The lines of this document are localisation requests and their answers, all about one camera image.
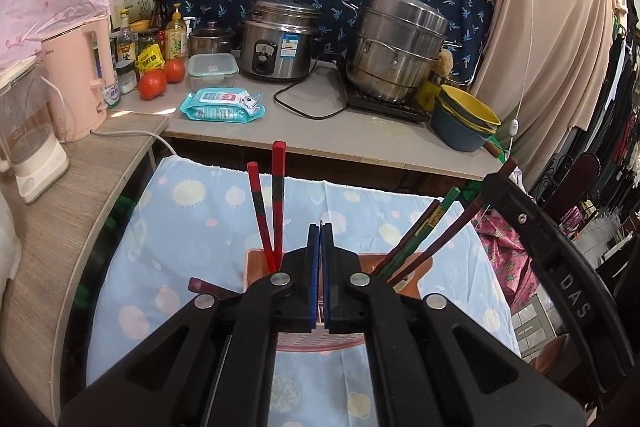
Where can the blue bowl yellow inside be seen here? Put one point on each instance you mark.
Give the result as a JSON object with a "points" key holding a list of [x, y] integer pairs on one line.
{"points": [[445, 109], [460, 139], [472, 104]]}

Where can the small steel pot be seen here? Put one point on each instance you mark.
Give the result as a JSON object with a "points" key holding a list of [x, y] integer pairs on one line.
{"points": [[210, 39]]}

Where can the yellow seasoning packet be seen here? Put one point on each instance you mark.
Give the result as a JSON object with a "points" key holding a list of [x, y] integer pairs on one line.
{"points": [[151, 58]]}

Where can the steel steamer pot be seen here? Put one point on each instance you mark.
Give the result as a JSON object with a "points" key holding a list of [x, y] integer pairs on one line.
{"points": [[395, 47]]}

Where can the pink electric kettle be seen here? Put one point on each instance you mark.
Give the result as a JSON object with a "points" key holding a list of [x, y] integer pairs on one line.
{"points": [[75, 82]]}

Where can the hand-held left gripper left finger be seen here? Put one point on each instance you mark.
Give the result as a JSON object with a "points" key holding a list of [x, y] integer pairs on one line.
{"points": [[314, 287]]}

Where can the wooden kitchen counter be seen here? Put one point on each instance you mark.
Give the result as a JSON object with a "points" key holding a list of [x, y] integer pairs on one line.
{"points": [[310, 132]]}

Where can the blue wet wipes pack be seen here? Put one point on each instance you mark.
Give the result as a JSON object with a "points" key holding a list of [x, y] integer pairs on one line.
{"points": [[222, 104]]}

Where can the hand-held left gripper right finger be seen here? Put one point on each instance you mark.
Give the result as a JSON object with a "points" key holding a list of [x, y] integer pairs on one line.
{"points": [[327, 302]]}

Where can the clear container green lid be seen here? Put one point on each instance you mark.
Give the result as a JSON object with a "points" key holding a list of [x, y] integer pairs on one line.
{"points": [[212, 69]]}

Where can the white paper carton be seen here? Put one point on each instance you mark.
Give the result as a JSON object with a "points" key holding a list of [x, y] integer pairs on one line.
{"points": [[130, 2]]}

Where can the small white jar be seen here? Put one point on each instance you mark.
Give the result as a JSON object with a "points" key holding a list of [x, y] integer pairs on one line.
{"points": [[126, 79]]}

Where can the blue printed blanket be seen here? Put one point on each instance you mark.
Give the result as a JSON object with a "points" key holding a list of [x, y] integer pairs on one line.
{"points": [[200, 217]]}

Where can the dark sauce bottle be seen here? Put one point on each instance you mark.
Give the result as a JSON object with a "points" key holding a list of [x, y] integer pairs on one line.
{"points": [[159, 14]]}

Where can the labelled vinegar bottle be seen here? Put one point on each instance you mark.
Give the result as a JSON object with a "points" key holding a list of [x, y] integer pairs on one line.
{"points": [[126, 44]]}

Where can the dark wooden chair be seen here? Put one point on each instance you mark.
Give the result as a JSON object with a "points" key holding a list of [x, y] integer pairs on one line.
{"points": [[575, 187]]}

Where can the beige hanging cloth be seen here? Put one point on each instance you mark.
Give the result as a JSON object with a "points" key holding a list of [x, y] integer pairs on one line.
{"points": [[550, 32]]}

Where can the glass jar dark contents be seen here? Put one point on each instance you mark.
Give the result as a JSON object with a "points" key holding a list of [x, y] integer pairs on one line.
{"points": [[147, 38]]}

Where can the wooden side shelf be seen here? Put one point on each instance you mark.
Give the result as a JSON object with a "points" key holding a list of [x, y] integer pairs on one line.
{"points": [[55, 227]]}

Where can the loofah sponge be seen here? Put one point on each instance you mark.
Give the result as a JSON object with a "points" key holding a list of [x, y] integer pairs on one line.
{"points": [[444, 64]]}

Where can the black induction cooker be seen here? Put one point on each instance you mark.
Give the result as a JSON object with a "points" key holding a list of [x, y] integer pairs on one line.
{"points": [[390, 109]]}

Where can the white kitchen appliance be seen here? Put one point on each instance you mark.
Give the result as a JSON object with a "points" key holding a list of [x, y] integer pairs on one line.
{"points": [[30, 147]]}

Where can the pink plastic utensil holder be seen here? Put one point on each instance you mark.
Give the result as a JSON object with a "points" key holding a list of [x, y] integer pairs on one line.
{"points": [[422, 269]]}

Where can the pink floral cloth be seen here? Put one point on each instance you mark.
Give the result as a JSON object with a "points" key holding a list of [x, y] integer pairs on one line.
{"points": [[505, 257]]}

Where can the red chopstick black pattern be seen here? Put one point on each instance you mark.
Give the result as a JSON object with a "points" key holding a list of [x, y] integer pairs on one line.
{"points": [[278, 187], [260, 217]]}

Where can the row of hanging clothes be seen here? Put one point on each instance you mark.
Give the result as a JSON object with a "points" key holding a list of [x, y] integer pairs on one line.
{"points": [[620, 132]]}

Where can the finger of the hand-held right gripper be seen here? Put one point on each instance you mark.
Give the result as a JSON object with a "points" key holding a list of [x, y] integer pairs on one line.
{"points": [[520, 219]]}

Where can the red tomato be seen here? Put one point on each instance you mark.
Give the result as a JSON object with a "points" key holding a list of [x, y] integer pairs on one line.
{"points": [[174, 70], [152, 84]]}

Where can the steel rice cooker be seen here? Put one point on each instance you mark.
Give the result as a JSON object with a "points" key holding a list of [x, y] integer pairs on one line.
{"points": [[280, 42]]}

